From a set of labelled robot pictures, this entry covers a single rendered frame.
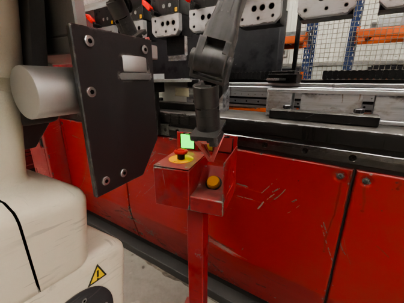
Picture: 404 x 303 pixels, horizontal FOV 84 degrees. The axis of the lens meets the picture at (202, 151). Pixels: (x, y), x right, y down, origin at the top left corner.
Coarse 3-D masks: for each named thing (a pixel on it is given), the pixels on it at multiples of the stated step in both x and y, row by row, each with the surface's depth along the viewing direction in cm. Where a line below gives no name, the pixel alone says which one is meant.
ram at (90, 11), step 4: (104, 0) 110; (88, 4) 117; (92, 4) 115; (96, 4) 114; (100, 4) 112; (104, 4) 111; (88, 8) 117; (92, 8) 116; (96, 8) 114; (88, 12) 120; (92, 12) 120; (92, 16) 128
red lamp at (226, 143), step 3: (225, 138) 68; (228, 138) 68; (231, 138) 67; (222, 141) 69; (225, 141) 68; (228, 141) 68; (231, 141) 68; (222, 144) 69; (225, 144) 69; (228, 144) 68; (231, 144) 68; (219, 147) 70; (222, 147) 69; (225, 147) 69; (228, 147) 68; (231, 147) 68; (219, 150) 70; (222, 150) 69; (225, 150) 69; (228, 150) 69; (231, 150) 68
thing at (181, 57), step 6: (180, 36) 96; (186, 36) 96; (168, 42) 100; (174, 42) 98; (180, 42) 96; (186, 42) 97; (168, 48) 101; (174, 48) 99; (180, 48) 97; (186, 48) 97; (168, 54) 101; (174, 54) 100; (180, 54) 98; (186, 54) 98; (168, 60) 103; (174, 60) 102; (180, 60) 100
